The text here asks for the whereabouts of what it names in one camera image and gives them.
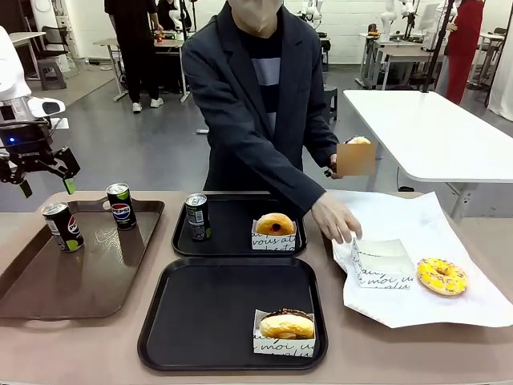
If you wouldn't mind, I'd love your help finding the black Pepsi can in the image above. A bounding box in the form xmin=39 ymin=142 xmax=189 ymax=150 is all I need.
xmin=184 ymin=193 xmax=210 ymax=242
xmin=106 ymin=183 xmax=138 ymax=231
xmin=42 ymin=201 xmax=85 ymax=253

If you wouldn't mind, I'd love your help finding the person right forearm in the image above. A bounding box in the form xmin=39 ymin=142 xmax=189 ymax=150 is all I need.
xmin=236 ymin=148 xmax=328 ymax=209

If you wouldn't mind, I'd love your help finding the white paper sheet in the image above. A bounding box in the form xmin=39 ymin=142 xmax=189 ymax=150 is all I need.
xmin=322 ymin=188 xmax=513 ymax=330

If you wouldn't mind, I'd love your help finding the glazed donut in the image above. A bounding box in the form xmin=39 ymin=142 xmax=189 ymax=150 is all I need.
xmin=251 ymin=219 xmax=298 ymax=253

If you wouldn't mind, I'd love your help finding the yellow sprinkled donut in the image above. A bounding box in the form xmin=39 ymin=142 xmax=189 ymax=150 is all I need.
xmin=416 ymin=257 xmax=469 ymax=297

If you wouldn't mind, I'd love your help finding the grey step stool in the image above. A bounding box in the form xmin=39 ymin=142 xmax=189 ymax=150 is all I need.
xmin=37 ymin=59 xmax=68 ymax=91

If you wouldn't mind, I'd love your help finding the large black plastic tray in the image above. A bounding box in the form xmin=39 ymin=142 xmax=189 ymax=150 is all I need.
xmin=136 ymin=257 xmax=329 ymax=372

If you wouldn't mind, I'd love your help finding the white background desk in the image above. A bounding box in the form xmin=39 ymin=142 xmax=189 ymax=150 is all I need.
xmin=7 ymin=30 xmax=47 ymax=81

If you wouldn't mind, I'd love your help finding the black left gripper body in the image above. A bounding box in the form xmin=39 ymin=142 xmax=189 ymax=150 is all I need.
xmin=0 ymin=119 xmax=55 ymax=177

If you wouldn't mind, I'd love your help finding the person left forearm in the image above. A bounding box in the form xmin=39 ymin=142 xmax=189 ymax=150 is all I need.
xmin=296 ymin=120 xmax=341 ymax=169

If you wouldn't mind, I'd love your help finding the jam donut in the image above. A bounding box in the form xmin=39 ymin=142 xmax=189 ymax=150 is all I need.
xmin=255 ymin=213 xmax=296 ymax=237

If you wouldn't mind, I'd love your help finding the person in dark blazer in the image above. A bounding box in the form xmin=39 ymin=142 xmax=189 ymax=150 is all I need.
xmin=180 ymin=0 xmax=341 ymax=194

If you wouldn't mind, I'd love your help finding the bystander in black clothes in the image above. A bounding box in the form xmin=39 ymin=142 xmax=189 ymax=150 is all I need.
xmin=103 ymin=0 xmax=164 ymax=113

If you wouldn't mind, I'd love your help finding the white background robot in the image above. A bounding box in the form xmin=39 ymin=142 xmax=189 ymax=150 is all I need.
xmin=298 ymin=0 xmax=324 ymax=31

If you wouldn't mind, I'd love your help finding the chocolate topped sandwich donut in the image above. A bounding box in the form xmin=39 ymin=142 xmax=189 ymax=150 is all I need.
xmin=259 ymin=307 xmax=316 ymax=341

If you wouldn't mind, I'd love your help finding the black stool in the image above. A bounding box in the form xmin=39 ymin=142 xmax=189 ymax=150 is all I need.
xmin=322 ymin=84 xmax=340 ymax=124

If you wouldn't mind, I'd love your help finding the black office chair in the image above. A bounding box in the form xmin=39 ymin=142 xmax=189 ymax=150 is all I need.
xmin=39 ymin=26 xmax=70 ymax=57

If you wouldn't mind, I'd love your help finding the white script paper box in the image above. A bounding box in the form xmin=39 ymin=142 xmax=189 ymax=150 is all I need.
xmin=351 ymin=250 xmax=417 ymax=290
xmin=351 ymin=237 xmax=409 ymax=261

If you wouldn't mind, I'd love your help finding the grey background table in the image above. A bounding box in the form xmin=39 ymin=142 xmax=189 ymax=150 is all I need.
xmin=372 ymin=39 xmax=446 ymax=91

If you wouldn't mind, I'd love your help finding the black pole stand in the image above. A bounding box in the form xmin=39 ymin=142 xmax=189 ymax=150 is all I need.
xmin=418 ymin=0 xmax=458 ymax=94

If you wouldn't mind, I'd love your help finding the small black plastic tray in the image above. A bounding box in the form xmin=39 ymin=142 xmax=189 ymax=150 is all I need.
xmin=171 ymin=191 xmax=308 ymax=258

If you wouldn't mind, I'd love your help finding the white side table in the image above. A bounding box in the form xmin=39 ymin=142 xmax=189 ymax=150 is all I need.
xmin=342 ymin=88 xmax=513 ymax=221

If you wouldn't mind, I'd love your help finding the bystander in red apron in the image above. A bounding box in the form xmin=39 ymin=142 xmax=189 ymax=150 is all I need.
xmin=434 ymin=0 xmax=485 ymax=106

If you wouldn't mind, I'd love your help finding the person right hand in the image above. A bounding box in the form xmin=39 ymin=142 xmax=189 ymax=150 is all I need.
xmin=311 ymin=191 xmax=364 ymax=245

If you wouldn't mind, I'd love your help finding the brown plastic tray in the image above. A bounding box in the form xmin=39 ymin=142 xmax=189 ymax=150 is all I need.
xmin=0 ymin=199 xmax=166 ymax=321

